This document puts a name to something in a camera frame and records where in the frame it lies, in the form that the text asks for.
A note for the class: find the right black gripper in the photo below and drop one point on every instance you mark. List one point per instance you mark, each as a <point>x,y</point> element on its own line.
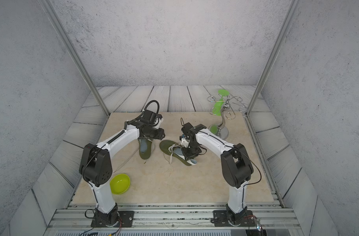
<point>187,156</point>

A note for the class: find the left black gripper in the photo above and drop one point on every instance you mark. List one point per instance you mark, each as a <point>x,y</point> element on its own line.
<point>161,134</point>

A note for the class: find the olive green shoe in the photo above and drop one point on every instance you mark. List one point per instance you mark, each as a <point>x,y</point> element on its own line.
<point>145,151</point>
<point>166,147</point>

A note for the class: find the grey blue insole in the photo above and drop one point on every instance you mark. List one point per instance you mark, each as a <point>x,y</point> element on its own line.
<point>177,152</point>

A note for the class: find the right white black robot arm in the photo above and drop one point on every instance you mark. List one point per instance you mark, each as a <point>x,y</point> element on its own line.
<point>236,166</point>

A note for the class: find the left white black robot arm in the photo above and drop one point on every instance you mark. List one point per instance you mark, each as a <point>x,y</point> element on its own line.
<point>96,167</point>

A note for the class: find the green plastic wine glass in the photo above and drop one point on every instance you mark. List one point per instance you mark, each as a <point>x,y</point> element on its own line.
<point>219,103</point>

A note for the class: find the silver metal cup stand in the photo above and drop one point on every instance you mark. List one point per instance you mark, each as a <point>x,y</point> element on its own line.
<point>228,112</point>

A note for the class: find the lime green bowl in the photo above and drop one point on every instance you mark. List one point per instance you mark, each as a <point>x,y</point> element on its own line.
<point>120,184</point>

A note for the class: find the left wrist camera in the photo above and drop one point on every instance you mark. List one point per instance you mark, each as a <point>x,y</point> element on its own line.
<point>158,122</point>

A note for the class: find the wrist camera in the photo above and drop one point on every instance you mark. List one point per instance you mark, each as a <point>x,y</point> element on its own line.
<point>184,141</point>
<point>158,122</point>

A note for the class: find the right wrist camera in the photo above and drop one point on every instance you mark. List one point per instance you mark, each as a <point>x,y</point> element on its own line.
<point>184,141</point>

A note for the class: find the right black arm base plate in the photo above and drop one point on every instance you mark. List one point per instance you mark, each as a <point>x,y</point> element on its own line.
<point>226,218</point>

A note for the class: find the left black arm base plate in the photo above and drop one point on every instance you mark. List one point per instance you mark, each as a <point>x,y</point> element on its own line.
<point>120,219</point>

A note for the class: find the aluminium front rail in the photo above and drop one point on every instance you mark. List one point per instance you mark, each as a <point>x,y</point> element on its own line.
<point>179,219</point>

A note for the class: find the right aluminium frame post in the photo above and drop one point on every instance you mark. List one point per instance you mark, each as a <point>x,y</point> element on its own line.
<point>274,53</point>

